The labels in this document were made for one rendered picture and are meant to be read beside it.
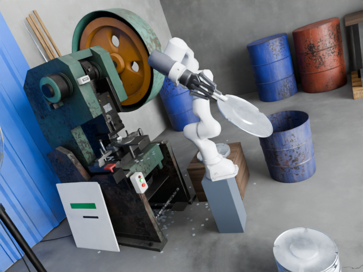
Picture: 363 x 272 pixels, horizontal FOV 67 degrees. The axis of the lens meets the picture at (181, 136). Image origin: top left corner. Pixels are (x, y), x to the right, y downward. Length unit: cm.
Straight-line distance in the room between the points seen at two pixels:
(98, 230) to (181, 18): 398
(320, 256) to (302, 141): 100
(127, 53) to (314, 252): 183
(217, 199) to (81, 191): 109
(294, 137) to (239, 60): 302
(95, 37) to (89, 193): 127
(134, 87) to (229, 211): 125
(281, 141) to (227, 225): 75
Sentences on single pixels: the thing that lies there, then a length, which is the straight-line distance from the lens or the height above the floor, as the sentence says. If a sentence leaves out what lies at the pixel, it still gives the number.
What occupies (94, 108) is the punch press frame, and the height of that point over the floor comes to 112.
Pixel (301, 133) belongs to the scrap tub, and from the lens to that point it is 225.
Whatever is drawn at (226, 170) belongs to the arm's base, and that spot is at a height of 50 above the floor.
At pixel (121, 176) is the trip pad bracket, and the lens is 191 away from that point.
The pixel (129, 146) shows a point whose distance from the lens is 209.
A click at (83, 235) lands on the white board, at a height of 13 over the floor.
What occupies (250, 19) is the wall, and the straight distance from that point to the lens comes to 488.
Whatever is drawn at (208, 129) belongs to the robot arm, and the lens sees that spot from 168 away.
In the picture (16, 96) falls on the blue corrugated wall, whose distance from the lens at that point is 313.
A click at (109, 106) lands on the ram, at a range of 213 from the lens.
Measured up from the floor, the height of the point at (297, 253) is 25.
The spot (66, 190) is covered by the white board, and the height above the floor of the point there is 53.
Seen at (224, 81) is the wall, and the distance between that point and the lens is 522.
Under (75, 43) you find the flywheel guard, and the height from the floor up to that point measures 159.
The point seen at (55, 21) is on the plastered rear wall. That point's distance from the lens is 369.
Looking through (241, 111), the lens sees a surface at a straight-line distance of 128.
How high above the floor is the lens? 139
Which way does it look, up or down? 20 degrees down
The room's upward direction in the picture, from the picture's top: 20 degrees counter-clockwise
